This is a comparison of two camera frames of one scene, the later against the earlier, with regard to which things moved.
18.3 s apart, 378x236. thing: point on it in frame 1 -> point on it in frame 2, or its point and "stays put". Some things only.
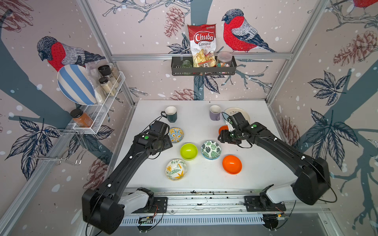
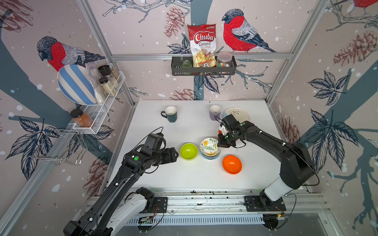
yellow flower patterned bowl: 176,169 -> 208,147
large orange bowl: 232,164 stays put
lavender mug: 215,111 stays put
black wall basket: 184,66 stays put
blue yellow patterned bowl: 176,134 -> 210,157
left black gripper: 168,143 -> 169,157
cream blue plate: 232,111 stays put
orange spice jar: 80,119 stays put
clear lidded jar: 224,59 stays put
